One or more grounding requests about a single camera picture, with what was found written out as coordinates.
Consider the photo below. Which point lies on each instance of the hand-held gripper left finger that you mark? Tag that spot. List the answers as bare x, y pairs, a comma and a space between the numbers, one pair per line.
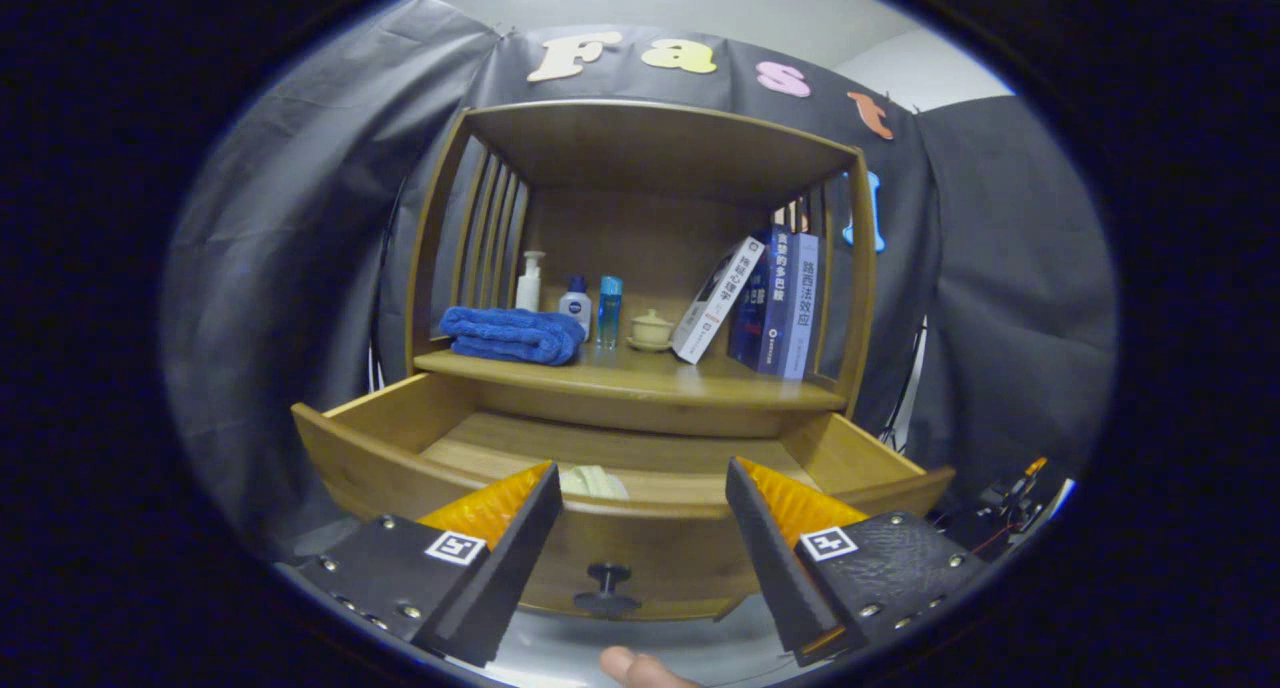
505, 578

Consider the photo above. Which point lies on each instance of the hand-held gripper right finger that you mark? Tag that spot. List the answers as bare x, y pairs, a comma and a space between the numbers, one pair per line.
775, 568

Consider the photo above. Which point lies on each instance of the black round drawer knob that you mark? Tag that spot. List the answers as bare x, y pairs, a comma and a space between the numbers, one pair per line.
607, 588

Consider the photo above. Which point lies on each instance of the pale green sponge scrubber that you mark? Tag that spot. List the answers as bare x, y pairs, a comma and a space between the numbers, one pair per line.
592, 481

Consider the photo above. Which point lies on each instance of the wooden drawer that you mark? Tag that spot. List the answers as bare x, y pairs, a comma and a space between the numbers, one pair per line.
640, 558

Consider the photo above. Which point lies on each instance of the wooden countertop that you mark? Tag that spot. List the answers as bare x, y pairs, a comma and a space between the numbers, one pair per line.
680, 378

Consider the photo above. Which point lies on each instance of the wooden cabinet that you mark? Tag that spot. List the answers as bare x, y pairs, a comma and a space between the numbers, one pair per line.
640, 238

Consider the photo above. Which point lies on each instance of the folded blue towel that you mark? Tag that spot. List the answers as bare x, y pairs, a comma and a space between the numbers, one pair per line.
510, 333

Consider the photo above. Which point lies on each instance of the black device with orange tip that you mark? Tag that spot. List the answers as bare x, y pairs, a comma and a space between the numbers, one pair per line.
1010, 493

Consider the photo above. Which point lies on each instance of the dark blue book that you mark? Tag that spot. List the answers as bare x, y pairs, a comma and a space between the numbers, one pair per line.
775, 308

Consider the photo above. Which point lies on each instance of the light blue book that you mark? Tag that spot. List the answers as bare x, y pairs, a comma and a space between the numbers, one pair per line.
802, 308

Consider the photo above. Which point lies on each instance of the cream lidded teacup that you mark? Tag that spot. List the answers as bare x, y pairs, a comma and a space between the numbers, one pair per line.
651, 328

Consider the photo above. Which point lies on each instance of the white book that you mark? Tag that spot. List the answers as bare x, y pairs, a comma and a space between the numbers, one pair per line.
715, 303

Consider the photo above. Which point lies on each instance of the white bottle with blue cap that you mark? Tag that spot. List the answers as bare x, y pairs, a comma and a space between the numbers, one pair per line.
576, 303

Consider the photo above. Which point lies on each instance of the clear blue bottle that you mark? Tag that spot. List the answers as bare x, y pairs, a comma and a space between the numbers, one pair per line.
609, 313

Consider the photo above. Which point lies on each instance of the white pump bottle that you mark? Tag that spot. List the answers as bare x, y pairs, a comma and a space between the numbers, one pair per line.
528, 293

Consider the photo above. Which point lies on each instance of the black backdrop cloth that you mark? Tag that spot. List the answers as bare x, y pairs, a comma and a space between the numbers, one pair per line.
280, 268

